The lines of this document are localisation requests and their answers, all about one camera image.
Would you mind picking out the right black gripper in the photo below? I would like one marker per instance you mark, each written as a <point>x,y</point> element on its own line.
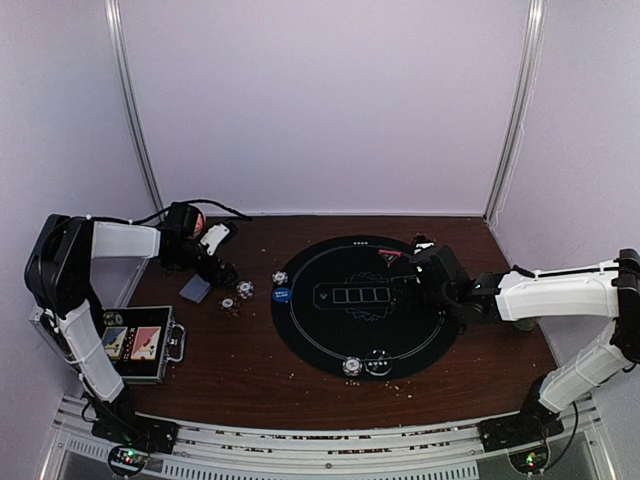
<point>407,287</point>

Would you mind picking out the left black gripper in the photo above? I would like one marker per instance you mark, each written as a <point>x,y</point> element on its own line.
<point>219,279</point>

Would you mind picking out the blue white chip stack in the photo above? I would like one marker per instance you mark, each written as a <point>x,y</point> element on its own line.
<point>245,289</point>

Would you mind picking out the blue white chips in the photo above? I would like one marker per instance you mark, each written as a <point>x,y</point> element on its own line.
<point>352,366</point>
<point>280,278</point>

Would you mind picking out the red black all-in triangle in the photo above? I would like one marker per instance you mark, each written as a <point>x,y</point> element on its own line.
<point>390,256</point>

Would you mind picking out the blue small blind button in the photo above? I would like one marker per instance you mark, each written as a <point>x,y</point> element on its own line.
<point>281,295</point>

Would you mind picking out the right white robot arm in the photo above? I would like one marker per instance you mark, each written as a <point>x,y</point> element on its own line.
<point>609,289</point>

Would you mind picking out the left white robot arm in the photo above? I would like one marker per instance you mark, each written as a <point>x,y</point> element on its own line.
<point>58,275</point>

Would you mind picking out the blue card deck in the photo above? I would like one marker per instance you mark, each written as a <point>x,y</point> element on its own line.
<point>195,290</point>

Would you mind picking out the red black chip stack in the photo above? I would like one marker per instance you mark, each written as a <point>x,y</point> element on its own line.
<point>230,306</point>

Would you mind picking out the red white patterned bowl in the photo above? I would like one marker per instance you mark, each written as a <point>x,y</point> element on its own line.
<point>200,224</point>

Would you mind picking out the round black poker mat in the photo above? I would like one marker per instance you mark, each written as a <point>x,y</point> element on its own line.
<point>346,302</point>

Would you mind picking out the aluminium poker case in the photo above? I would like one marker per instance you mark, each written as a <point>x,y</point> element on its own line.
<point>171,346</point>

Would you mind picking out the red card box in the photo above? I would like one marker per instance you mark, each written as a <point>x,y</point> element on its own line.
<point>145,346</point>

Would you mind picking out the chips in case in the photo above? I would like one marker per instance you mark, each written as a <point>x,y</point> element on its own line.
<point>112,318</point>

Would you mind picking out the yellow blue card box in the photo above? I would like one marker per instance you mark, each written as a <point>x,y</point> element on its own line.
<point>113,341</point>

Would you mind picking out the right aluminium frame post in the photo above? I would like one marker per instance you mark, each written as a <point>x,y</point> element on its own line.
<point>523,90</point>

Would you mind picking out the aluminium frame post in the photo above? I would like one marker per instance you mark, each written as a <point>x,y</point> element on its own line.
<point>523,90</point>
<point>133,119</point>

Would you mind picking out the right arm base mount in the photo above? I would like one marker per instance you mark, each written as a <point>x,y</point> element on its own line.
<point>515,430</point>

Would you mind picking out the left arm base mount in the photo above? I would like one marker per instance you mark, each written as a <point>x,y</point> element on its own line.
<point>146,434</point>

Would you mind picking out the aluminium front rail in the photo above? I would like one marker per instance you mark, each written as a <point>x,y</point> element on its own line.
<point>451,450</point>

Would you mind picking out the left aluminium frame post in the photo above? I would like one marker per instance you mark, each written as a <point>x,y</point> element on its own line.
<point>133,119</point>

